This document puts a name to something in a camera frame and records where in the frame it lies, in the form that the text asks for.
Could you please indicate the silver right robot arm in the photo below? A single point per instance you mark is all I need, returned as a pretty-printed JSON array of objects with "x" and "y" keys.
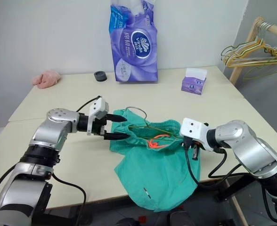
[{"x": 246, "y": 143}]

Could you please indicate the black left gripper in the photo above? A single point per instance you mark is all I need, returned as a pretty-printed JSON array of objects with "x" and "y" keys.
[{"x": 97, "y": 128}]

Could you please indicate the purple tissue box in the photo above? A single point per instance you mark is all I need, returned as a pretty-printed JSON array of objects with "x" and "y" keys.
[{"x": 192, "y": 86}]

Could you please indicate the dark rounded shape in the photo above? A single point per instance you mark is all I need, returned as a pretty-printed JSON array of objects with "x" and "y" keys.
[
  {"x": 126, "y": 222},
  {"x": 225, "y": 223},
  {"x": 179, "y": 219}
]

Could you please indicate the pink cloth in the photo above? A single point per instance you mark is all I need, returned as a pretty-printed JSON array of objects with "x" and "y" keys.
[{"x": 46, "y": 78}]

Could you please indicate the purple tissue roll pack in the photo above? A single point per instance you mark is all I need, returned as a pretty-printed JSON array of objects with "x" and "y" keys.
[{"x": 133, "y": 47}]

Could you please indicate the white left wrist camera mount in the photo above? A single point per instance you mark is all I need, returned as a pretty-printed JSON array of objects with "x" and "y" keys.
[{"x": 99, "y": 108}]

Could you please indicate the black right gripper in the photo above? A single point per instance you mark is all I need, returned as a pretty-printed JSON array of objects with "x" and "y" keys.
[{"x": 200, "y": 144}]

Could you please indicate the black table leg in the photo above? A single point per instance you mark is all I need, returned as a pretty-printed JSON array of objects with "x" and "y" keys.
[{"x": 228, "y": 190}]

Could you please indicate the wooden clothes rack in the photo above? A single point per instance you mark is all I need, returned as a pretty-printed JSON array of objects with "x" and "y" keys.
[{"x": 243, "y": 58}]

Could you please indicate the light wooden pole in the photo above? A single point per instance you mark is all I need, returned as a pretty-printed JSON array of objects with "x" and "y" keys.
[{"x": 236, "y": 207}]

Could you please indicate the green shorts with orange drawstring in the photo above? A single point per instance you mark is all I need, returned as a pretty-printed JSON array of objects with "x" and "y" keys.
[{"x": 157, "y": 174}]

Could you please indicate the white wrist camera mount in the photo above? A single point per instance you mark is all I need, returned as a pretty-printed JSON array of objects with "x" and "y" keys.
[
  {"x": 99, "y": 108},
  {"x": 192, "y": 128}
]

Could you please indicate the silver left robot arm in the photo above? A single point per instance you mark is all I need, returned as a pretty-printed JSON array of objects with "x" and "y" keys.
[{"x": 49, "y": 136}]

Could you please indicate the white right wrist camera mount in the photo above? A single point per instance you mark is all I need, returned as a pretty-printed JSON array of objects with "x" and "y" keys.
[{"x": 192, "y": 128}]

